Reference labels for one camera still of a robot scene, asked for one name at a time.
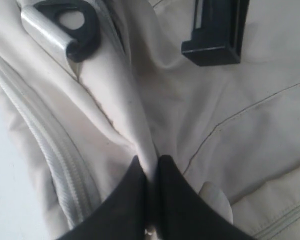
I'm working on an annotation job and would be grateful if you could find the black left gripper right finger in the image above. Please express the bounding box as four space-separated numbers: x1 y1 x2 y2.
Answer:
153 154 235 240

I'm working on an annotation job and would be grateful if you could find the cream canvas duffel bag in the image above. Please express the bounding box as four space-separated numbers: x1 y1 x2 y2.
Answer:
0 0 300 240

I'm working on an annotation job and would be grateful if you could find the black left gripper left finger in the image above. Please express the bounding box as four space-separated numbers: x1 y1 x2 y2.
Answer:
60 156 146 240

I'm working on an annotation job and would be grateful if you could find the black plastic strap ring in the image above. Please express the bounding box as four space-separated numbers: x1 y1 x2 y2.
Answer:
32 0 102 63

